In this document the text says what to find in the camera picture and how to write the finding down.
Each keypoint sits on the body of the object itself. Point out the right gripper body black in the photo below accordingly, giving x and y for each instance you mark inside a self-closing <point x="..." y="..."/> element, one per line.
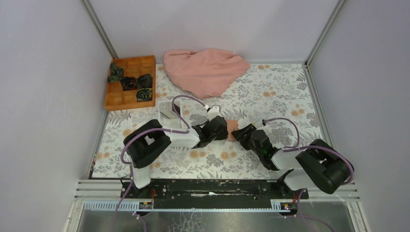
<point x="257" y="151"/>

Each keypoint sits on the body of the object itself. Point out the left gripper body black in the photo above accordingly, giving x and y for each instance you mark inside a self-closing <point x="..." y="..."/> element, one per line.
<point x="220" y="137"/>

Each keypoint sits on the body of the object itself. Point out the brown leather card holder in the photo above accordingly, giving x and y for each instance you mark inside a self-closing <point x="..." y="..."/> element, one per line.
<point x="232" y="125"/>

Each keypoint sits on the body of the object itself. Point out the white translucent card box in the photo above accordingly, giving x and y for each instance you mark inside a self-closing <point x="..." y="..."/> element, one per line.
<point x="174" y="123"/>

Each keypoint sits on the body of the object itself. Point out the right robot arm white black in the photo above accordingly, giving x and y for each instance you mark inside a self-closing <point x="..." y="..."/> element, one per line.
<point x="316" y="165"/>

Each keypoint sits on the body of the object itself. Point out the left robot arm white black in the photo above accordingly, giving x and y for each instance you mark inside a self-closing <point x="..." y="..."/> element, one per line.
<point x="148" y="142"/>

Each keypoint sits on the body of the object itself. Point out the floral table mat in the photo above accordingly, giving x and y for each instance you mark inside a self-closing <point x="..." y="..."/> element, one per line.
<point x="278" y="92"/>

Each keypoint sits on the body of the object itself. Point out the pink cloth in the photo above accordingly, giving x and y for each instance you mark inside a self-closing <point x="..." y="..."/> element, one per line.
<point x="205" y="74"/>

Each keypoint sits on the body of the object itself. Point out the dark patterned rolled sock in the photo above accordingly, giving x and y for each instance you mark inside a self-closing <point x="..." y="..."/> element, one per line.
<point x="144" y="94"/>

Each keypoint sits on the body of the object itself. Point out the black rolled sock right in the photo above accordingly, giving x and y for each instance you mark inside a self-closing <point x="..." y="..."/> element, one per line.
<point x="144" y="81"/>

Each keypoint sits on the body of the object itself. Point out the black rolled sock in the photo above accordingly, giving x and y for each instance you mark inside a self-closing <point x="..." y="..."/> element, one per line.
<point x="144" y="81"/>
<point x="129" y="83"/>

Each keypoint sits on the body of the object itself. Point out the black rolled sock left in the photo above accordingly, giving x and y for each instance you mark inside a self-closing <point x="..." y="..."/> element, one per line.
<point x="129" y="83"/>

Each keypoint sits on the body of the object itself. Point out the wooden compartment tray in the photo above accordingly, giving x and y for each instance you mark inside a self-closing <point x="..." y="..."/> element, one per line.
<point x="117" y="99"/>

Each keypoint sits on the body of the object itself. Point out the green patterned rolled sock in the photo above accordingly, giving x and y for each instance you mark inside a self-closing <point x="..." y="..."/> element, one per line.
<point x="116" y="73"/>

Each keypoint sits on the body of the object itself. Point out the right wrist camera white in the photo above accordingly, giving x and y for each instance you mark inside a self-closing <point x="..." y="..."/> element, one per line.
<point x="266" y="128"/>

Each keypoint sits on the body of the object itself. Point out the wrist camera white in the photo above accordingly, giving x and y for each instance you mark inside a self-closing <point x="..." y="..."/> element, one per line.
<point x="266" y="128"/>
<point x="213" y="111"/>

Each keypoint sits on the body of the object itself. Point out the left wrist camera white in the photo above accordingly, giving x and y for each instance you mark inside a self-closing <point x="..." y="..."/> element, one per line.
<point x="213" y="111"/>

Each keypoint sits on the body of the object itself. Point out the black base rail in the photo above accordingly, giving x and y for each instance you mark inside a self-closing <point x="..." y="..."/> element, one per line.
<point x="212" y="194"/>

